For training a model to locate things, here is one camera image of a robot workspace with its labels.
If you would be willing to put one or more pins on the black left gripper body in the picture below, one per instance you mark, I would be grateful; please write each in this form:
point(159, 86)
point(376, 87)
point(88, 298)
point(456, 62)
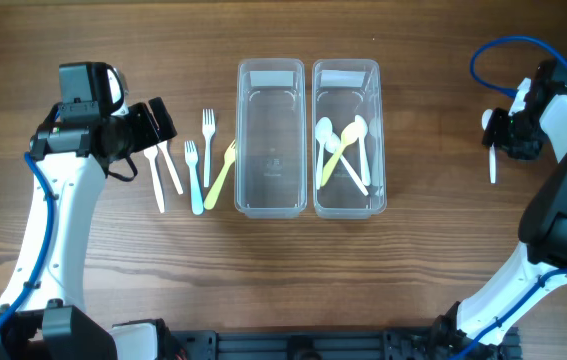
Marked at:
point(144, 125)

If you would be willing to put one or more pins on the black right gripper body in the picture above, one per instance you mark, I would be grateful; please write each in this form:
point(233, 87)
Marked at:
point(499, 132)

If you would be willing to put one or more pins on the white plastic spoon slanted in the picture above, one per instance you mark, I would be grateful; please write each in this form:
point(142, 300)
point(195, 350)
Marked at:
point(323, 132)

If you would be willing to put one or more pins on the white plastic spoon wide handle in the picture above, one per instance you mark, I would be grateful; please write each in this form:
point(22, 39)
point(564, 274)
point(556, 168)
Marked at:
point(364, 165)

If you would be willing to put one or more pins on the yellow plastic spoon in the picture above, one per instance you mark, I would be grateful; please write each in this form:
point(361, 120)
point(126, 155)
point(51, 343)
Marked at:
point(348, 136)

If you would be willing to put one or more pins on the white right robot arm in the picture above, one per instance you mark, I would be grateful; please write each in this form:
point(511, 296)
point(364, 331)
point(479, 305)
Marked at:
point(538, 264)

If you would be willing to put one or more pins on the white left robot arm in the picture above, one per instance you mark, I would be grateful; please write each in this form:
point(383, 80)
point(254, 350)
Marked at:
point(42, 314)

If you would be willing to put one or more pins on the left clear plastic container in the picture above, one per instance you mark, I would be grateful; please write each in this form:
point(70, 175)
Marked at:
point(271, 136)

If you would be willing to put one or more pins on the clear plastic container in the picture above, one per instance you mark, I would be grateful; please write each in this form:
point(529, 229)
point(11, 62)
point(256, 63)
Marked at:
point(271, 136)
point(348, 151)

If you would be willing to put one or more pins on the white plastic spoon in container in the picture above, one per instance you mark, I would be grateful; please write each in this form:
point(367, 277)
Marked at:
point(331, 146)

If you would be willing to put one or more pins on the right clear plastic container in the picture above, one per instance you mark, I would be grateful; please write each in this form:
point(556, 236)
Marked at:
point(348, 151)

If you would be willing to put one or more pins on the white plastic fork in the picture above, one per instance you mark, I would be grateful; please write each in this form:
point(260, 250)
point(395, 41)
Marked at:
point(164, 148)
point(151, 154)
point(208, 131)

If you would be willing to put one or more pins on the white plastic fork leftmost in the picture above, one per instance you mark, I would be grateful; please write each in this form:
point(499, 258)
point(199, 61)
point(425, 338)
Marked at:
point(151, 154)

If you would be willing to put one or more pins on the light blue plastic fork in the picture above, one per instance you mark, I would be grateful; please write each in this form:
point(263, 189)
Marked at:
point(191, 158)

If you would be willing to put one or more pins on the white plastic fork upper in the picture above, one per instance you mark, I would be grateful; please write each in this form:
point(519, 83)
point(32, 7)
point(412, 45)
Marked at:
point(208, 131)

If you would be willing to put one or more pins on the yellow plastic fork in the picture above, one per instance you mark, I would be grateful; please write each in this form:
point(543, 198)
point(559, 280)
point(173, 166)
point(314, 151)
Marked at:
point(215, 190)

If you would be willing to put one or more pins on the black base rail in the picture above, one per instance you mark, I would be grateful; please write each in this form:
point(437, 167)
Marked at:
point(412, 343)

